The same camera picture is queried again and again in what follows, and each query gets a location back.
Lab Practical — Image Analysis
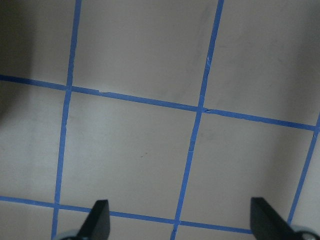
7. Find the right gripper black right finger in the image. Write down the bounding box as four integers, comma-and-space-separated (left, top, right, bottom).
250, 197, 295, 240

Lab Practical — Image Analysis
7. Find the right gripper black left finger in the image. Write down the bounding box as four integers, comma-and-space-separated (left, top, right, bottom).
77, 199, 111, 240

